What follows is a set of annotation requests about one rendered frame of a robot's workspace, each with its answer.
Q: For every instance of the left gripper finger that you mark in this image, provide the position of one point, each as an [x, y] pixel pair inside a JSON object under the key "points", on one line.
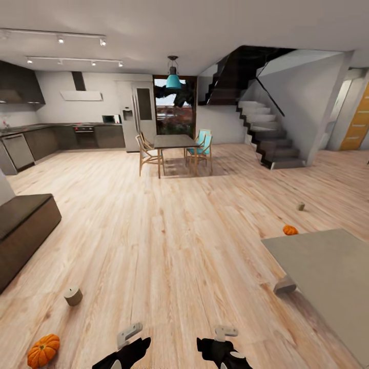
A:
{"points": [[146, 343]]}

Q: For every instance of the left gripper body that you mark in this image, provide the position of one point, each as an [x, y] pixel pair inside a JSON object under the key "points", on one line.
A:
{"points": [[134, 351]]}

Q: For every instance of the pumpkin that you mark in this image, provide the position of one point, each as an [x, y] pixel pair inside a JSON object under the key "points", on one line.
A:
{"points": [[290, 230], [43, 351]]}

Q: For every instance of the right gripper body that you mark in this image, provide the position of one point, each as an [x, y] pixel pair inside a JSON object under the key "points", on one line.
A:
{"points": [[212, 347]]}

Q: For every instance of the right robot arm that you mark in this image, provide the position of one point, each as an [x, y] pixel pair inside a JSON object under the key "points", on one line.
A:
{"points": [[222, 352]]}

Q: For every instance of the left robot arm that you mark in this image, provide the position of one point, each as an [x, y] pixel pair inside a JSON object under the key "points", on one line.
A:
{"points": [[128, 353]]}

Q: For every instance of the pillar candle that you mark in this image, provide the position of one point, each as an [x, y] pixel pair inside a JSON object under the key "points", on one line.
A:
{"points": [[300, 206], [73, 295]]}

